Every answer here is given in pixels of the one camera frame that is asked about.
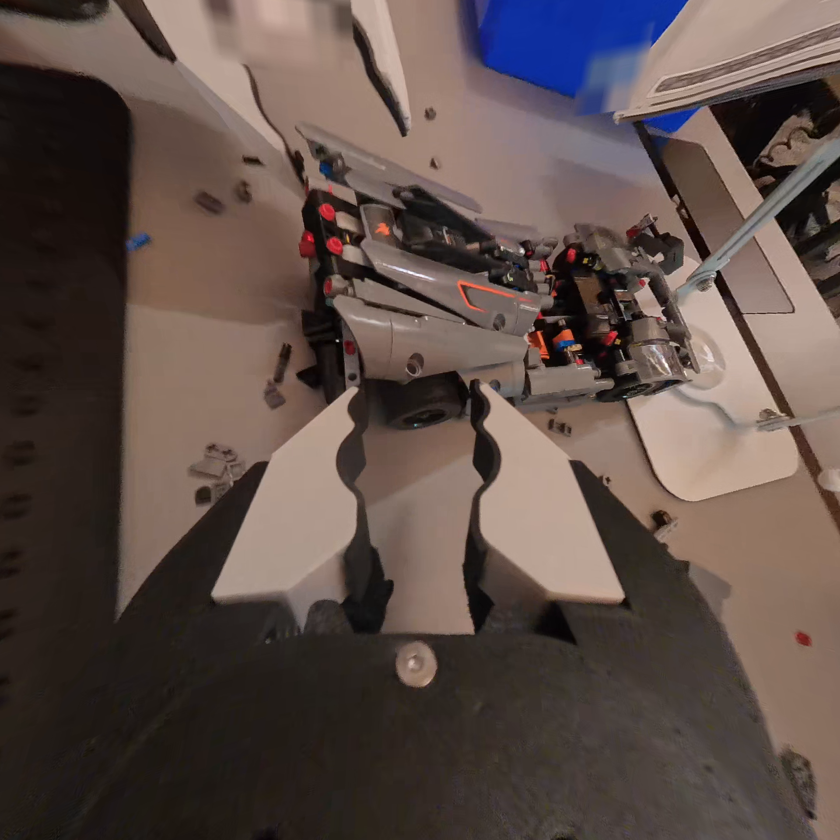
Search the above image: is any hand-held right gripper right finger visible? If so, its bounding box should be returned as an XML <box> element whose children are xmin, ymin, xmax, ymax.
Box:
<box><xmin>462</xmin><ymin>381</ymin><xmax>626</xmax><ymax>634</ymax></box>

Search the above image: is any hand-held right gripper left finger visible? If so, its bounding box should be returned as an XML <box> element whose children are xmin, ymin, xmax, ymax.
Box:
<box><xmin>210</xmin><ymin>386</ymin><xmax>395</xmax><ymax>634</ymax></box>

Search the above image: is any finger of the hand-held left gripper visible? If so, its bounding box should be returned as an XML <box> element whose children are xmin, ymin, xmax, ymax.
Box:
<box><xmin>172</xmin><ymin>60</ymin><xmax>309</xmax><ymax>196</ymax></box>
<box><xmin>350</xmin><ymin>0</ymin><xmax>413</xmax><ymax>139</ymax></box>

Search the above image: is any grey lego car model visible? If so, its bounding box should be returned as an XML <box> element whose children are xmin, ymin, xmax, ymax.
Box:
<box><xmin>295</xmin><ymin>121</ymin><xmax>697</xmax><ymax>431</ymax></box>

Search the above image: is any black red lego subassembly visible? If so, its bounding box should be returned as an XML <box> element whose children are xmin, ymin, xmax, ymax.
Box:
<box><xmin>626</xmin><ymin>213</ymin><xmax>686</xmax><ymax>275</ymax></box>

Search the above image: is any grey lego panel assembly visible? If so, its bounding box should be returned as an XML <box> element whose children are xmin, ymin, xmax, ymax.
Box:
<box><xmin>651</xmin><ymin>509</ymin><xmax>732</xmax><ymax>606</ymax></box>

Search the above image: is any grey three-hole lego liftarm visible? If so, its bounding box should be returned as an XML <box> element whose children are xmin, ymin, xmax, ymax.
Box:
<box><xmin>780</xmin><ymin>748</ymin><xmax>818</xmax><ymax>815</ymax></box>

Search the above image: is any lego instruction booklet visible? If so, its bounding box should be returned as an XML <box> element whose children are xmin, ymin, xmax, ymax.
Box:
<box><xmin>613</xmin><ymin>0</ymin><xmax>840</xmax><ymax>126</ymax></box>

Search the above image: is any blue plastic box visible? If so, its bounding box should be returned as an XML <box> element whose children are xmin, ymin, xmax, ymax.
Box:
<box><xmin>459</xmin><ymin>0</ymin><xmax>703</xmax><ymax>132</ymax></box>

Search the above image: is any white rounded board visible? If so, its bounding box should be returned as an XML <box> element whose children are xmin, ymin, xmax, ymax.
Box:
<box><xmin>626</xmin><ymin>256</ymin><xmax>800</xmax><ymax>503</ymax></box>

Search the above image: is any white round stand base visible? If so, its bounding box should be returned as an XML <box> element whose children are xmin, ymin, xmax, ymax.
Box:
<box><xmin>676</xmin><ymin>325</ymin><xmax>788</xmax><ymax>434</ymax></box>

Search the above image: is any grey flat metal plate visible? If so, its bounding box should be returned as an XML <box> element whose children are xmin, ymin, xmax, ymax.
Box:
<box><xmin>661</xmin><ymin>134</ymin><xmax>796</xmax><ymax>316</ymax></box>

